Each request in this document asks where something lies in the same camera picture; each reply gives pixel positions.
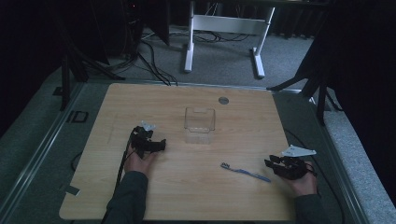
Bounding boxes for grey tape piece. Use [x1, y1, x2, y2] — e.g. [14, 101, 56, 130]
[59, 184, 81, 197]

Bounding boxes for white desk frame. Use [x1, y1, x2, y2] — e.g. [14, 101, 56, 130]
[183, 0, 276, 79]

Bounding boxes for black floor cables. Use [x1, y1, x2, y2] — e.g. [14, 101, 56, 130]
[135, 39, 179, 87]

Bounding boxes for metal floor rail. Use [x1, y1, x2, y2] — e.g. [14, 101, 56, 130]
[0, 81, 86, 224]
[306, 92, 372, 224]

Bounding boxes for blue toothbrush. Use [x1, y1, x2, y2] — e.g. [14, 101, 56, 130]
[219, 161, 272, 184]

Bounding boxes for clear plastic container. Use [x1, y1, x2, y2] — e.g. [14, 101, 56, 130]
[183, 106, 217, 145]

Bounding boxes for person's right hand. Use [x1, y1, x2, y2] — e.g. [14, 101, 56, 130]
[288, 161, 318, 198]

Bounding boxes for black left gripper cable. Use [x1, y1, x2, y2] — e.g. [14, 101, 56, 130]
[113, 139, 138, 195]

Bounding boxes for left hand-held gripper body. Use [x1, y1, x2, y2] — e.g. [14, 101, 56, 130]
[130, 119, 158, 159]

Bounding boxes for black metal stand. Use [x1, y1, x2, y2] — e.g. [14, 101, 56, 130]
[59, 29, 126, 112]
[266, 43, 344, 127]

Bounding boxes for person's left hand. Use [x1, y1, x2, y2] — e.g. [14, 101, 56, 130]
[123, 150, 159, 179]

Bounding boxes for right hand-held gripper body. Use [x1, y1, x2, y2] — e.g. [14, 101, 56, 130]
[274, 144, 318, 181]

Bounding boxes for black floor bracket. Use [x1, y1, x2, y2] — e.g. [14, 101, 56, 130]
[65, 109, 90, 124]

